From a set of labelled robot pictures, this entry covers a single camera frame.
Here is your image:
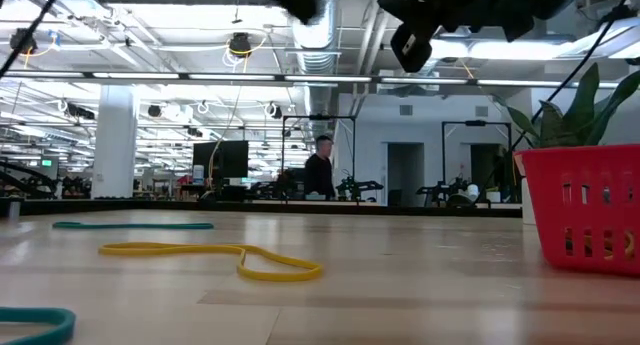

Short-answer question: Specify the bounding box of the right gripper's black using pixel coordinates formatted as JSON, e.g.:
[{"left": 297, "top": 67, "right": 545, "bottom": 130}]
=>
[{"left": 377, "top": 0, "right": 587, "bottom": 74}]

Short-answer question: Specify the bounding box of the red plastic basket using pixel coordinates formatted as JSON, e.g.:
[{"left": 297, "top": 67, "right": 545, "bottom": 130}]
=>
[{"left": 513, "top": 144, "right": 640, "bottom": 278}]

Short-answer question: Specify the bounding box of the teal rubber band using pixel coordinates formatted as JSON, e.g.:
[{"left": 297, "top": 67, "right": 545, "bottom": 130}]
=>
[
  {"left": 0, "top": 307, "right": 77, "bottom": 345},
  {"left": 52, "top": 221, "right": 215, "bottom": 231}
]

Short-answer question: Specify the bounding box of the yellow rubber band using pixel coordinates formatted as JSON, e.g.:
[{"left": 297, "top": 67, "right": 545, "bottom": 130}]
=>
[{"left": 98, "top": 241, "right": 324, "bottom": 283}]

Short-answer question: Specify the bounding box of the long LED light bar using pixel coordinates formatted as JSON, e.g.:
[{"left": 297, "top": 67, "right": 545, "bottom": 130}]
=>
[{"left": 0, "top": 69, "right": 621, "bottom": 90}]

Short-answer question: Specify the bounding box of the person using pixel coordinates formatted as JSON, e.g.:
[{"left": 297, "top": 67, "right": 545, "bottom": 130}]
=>
[{"left": 302, "top": 134, "right": 338, "bottom": 200}]

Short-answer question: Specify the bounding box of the black monitor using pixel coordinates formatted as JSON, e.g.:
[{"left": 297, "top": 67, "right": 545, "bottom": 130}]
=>
[{"left": 192, "top": 140, "right": 250, "bottom": 180}]

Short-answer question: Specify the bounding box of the green artificial plant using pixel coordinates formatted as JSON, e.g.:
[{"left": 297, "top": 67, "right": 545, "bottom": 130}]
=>
[{"left": 492, "top": 62, "right": 640, "bottom": 151}]

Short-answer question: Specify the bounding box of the white plant pot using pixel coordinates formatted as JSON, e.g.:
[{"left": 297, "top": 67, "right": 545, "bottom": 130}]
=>
[{"left": 519, "top": 177, "right": 537, "bottom": 225}]

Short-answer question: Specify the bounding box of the white pillar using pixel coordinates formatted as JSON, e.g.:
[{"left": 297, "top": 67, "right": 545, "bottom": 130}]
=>
[{"left": 91, "top": 84, "right": 140, "bottom": 200}]

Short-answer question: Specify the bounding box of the silver ventilation duct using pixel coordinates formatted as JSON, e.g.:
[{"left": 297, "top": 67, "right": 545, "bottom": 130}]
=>
[{"left": 287, "top": 0, "right": 342, "bottom": 146}]

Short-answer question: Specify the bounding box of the black ceiling cable reel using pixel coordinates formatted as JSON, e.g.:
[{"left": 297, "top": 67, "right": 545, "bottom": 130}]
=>
[
  {"left": 9, "top": 28, "right": 39, "bottom": 56},
  {"left": 227, "top": 32, "right": 254, "bottom": 59}
]

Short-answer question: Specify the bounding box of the black frame stand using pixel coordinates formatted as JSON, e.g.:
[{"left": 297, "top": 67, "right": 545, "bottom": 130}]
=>
[
  {"left": 441, "top": 119, "right": 514, "bottom": 206},
  {"left": 281, "top": 114, "right": 357, "bottom": 202}
]

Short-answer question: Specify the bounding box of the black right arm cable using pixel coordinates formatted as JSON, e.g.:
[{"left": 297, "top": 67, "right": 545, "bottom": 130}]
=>
[{"left": 508, "top": 0, "right": 637, "bottom": 152}]

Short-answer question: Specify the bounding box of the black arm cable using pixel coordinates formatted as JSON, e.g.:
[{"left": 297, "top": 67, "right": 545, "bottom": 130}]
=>
[
  {"left": 508, "top": 0, "right": 637, "bottom": 152},
  {"left": 0, "top": 0, "right": 66, "bottom": 80}
]

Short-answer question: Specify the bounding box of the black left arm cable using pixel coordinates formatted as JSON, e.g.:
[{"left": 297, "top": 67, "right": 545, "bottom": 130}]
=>
[{"left": 0, "top": 0, "right": 66, "bottom": 80}]

